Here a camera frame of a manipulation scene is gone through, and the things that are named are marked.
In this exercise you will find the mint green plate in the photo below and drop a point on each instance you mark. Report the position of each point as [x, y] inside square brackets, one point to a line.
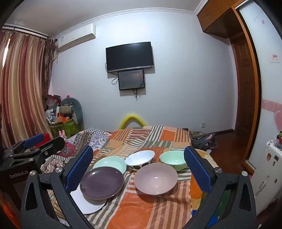
[110, 164]

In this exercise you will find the purple plate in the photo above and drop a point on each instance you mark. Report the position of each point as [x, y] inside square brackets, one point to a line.
[101, 182]

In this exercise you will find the white bowl with dark dots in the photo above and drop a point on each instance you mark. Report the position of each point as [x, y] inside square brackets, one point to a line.
[141, 156]

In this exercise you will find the white wall outlet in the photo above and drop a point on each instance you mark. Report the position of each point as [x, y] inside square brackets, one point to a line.
[202, 124]

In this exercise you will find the white plush toy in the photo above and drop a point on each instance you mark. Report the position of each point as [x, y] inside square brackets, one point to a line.
[49, 114]

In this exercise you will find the striped orange patchwork blanket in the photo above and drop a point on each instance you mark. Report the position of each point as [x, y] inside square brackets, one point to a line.
[141, 211]

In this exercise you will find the yellow foam arch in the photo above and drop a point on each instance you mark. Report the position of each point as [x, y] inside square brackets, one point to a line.
[132, 116]

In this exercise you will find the wooden overhead cabinet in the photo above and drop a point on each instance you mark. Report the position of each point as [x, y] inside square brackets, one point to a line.
[211, 17]

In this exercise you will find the black wall television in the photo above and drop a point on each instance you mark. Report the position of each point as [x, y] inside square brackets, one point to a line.
[130, 56]

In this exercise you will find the small black wall monitor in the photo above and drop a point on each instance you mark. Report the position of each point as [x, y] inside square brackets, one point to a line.
[131, 79]

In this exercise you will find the white suitcase with stickers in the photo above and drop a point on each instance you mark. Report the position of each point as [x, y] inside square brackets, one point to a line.
[264, 167]

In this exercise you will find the orange cardboard box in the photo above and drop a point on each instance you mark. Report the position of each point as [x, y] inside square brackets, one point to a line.
[63, 119]

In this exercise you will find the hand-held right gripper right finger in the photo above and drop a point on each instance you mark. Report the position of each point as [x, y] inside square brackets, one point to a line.
[196, 167]

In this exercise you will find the wooden door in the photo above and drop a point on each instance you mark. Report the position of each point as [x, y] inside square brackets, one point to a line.
[241, 77]

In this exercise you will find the white wardrobe door pink hearts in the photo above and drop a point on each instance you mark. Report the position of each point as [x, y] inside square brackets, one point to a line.
[268, 88]

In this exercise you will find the red box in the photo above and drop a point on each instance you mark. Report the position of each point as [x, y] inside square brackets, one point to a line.
[47, 137]

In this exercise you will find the dark backpack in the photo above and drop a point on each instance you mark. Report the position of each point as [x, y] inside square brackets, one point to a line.
[204, 141]

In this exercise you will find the pink bowl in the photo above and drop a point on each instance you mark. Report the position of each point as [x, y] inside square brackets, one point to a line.
[155, 179]

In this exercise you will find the curtain rail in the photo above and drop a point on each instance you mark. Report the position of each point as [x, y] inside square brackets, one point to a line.
[24, 30]

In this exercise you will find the checkered patterned quilt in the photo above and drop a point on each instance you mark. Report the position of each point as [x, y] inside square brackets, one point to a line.
[88, 138]

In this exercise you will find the mint green bowl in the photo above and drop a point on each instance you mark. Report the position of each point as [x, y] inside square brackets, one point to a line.
[173, 158]

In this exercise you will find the striped brown curtain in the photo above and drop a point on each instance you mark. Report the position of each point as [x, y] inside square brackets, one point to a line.
[19, 88]

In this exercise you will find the pink bunny plush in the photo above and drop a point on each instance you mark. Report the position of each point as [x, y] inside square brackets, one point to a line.
[62, 134]

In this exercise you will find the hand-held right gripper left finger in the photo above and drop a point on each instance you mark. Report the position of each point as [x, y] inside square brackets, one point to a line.
[80, 169]

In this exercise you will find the multicoloured cloth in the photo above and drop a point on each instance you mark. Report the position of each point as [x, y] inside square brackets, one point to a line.
[220, 207]

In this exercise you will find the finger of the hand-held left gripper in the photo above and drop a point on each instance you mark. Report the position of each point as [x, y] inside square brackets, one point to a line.
[51, 147]
[34, 138]

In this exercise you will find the crumpled plastic bags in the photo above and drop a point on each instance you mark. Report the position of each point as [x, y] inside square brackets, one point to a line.
[52, 101]

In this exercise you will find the white air conditioner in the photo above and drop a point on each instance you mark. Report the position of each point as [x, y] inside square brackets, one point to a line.
[77, 36]

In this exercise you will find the white plate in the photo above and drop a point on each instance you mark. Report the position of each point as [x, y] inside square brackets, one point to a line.
[88, 203]

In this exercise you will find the wall switch panel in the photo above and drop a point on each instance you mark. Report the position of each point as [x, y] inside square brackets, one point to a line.
[273, 57]

